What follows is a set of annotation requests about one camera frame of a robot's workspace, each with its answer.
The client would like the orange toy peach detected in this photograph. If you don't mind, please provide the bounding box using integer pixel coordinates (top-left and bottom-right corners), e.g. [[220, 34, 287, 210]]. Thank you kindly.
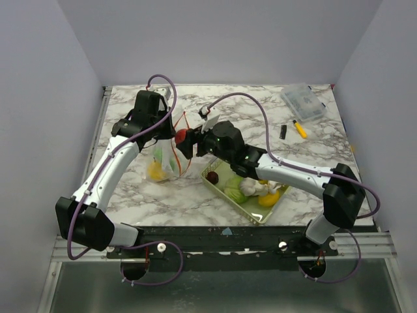
[[175, 128, 187, 145]]

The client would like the clear zip top bag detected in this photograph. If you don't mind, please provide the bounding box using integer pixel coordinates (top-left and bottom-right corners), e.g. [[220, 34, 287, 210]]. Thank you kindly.
[[143, 106, 196, 182]]

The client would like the yellow toy pear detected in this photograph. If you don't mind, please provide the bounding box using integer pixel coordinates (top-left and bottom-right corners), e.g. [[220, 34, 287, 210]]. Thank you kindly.
[[147, 160, 168, 182]]

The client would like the pale green toy lettuce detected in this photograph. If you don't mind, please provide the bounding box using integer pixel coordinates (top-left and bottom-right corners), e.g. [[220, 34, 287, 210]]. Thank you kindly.
[[223, 176, 248, 204]]

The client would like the yellow toy lemon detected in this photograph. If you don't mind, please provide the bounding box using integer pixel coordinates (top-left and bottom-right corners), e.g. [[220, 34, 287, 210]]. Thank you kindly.
[[258, 191, 280, 207]]

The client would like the green toy cucumber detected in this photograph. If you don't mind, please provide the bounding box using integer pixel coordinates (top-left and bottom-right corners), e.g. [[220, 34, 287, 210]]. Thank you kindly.
[[153, 147, 168, 163]]

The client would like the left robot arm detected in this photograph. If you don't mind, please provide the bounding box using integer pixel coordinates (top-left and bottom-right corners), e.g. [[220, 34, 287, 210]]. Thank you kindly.
[[55, 87, 175, 258]]

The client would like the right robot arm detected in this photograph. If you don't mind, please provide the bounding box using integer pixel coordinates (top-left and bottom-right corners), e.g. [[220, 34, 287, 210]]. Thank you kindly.
[[175, 121, 366, 256]]

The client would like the white toy mushroom cluster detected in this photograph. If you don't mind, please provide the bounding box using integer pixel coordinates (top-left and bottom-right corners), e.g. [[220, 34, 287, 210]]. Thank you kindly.
[[240, 178, 288, 196]]

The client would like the small black comb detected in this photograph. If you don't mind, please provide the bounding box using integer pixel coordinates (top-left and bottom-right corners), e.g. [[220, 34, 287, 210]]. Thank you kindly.
[[280, 125, 287, 140]]

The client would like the pale green plastic basket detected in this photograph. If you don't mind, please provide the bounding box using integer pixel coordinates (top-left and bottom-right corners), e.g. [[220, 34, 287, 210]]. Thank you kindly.
[[201, 158, 291, 225]]

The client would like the clear plastic parts box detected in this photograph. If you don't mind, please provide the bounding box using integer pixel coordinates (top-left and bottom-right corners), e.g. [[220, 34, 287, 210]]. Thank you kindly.
[[280, 83, 326, 122]]

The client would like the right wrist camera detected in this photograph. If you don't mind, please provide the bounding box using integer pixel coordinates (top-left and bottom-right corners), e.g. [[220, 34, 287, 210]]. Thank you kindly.
[[199, 107, 220, 133]]

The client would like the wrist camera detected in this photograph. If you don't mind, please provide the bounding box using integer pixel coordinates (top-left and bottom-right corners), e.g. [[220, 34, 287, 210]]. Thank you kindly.
[[152, 87, 171, 100], [199, 107, 220, 133]]

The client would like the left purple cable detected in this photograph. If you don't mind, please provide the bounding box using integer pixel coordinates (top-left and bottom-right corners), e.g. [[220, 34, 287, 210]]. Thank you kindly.
[[66, 74, 184, 287]]

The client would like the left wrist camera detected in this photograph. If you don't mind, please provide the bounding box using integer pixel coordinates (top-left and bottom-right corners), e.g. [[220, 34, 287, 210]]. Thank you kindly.
[[152, 87, 171, 100]]

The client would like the black front mounting rail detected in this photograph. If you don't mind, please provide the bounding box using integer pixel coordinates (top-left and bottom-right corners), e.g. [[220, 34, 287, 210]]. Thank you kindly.
[[107, 226, 338, 272]]

